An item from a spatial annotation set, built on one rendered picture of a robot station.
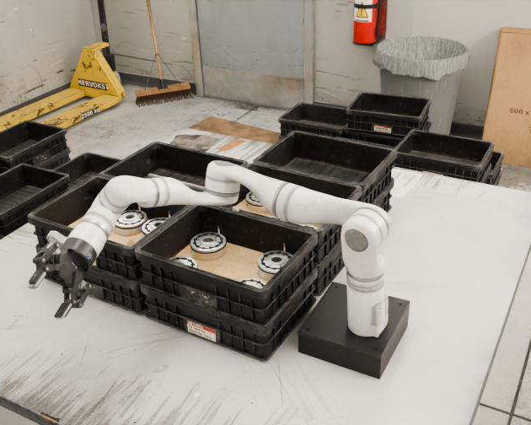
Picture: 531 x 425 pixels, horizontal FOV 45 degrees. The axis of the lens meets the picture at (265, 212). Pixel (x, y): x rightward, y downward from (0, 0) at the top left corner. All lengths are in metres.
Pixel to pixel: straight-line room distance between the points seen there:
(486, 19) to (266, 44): 1.62
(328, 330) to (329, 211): 0.31
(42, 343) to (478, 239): 1.36
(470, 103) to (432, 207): 2.38
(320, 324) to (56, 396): 0.67
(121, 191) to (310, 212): 0.44
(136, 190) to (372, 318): 0.64
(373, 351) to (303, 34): 3.59
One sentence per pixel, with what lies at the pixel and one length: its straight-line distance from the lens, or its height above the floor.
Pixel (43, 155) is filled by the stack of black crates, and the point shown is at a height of 0.52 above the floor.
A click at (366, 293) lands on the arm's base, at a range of 1.55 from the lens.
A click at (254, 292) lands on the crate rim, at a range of 1.53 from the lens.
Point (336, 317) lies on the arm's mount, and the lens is 1.69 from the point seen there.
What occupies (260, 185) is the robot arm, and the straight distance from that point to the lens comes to 1.59.
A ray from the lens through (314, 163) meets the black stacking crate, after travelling 2.35.
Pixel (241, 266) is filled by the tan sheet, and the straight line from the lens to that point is 1.79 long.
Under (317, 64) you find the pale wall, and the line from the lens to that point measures 4.96.
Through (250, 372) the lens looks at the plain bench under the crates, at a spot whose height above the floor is 0.70.
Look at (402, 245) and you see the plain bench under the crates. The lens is 2.12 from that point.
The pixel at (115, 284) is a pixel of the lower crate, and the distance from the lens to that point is 1.87.
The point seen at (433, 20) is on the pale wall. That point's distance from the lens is 4.59.
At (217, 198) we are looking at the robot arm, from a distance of 1.66.
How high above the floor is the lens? 1.84
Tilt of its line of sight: 30 degrees down
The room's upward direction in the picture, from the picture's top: 2 degrees counter-clockwise
